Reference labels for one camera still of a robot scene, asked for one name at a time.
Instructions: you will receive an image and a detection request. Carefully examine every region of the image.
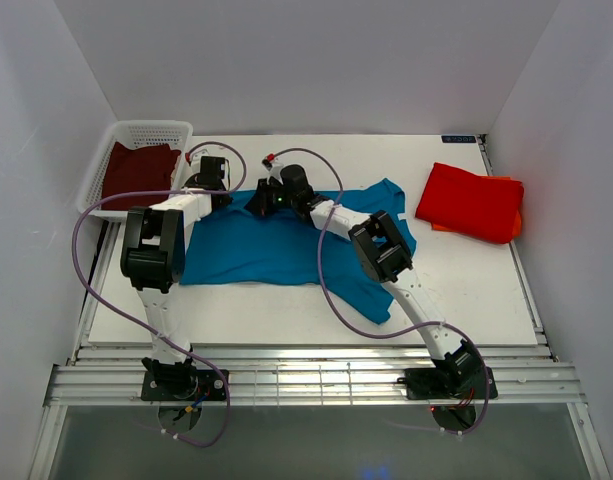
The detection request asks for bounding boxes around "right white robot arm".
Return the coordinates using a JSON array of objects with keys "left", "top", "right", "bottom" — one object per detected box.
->
[{"left": 247, "top": 156, "right": 485, "bottom": 397}]

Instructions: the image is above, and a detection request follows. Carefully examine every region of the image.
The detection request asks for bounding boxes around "white plastic basket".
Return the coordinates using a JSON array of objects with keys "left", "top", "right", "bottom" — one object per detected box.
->
[{"left": 75, "top": 120, "right": 193, "bottom": 213}]

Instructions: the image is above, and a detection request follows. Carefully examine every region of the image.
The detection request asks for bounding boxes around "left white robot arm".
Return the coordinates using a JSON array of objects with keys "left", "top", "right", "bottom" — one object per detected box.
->
[{"left": 120, "top": 156, "right": 232, "bottom": 400}]

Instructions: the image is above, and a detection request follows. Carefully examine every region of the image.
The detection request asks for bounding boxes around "dark red t shirt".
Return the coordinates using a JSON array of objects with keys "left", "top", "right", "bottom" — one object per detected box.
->
[{"left": 102, "top": 142, "right": 181, "bottom": 198}]

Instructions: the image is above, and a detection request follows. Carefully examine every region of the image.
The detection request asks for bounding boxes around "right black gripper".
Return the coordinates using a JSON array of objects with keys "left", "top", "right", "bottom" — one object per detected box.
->
[{"left": 244, "top": 178, "right": 297, "bottom": 217}]

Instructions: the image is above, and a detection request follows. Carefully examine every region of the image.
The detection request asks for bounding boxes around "blue t shirt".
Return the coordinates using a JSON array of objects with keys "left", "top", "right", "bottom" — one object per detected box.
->
[{"left": 180, "top": 191, "right": 393, "bottom": 325}]

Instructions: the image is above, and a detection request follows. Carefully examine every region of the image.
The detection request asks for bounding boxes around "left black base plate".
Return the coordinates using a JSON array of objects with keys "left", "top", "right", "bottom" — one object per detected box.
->
[{"left": 140, "top": 370, "right": 226, "bottom": 403}]

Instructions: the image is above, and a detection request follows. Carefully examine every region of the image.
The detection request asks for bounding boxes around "red folded t shirt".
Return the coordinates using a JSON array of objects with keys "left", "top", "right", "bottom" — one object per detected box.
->
[{"left": 414, "top": 161, "right": 525, "bottom": 245}]

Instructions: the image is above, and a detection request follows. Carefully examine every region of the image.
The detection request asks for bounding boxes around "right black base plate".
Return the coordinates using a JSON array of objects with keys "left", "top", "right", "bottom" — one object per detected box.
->
[{"left": 397, "top": 367, "right": 498, "bottom": 400}]

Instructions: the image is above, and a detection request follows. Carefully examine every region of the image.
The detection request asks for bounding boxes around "blue label sticker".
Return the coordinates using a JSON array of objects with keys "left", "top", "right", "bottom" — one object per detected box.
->
[{"left": 441, "top": 135, "right": 477, "bottom": 144}]

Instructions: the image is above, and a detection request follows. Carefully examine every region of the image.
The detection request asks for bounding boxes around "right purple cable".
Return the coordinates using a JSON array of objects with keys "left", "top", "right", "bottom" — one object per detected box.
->
[{"left": 265, "top": 147, "right": 492, "bottom": 435}]

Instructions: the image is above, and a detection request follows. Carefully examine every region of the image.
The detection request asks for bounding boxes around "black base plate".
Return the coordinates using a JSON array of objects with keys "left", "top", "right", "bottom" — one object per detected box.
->
[
  {"left": 397, "top": 367, "right": 498, "bottom": 400},
  {"left": 140, "top": 370, "right": 226, "bottom": 403}
]

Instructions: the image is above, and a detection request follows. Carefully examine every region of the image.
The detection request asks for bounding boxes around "orange folded t shirt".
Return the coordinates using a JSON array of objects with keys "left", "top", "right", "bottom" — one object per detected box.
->
[{"left": 430, "top": 174, "right": 526, "bottom": 242}]

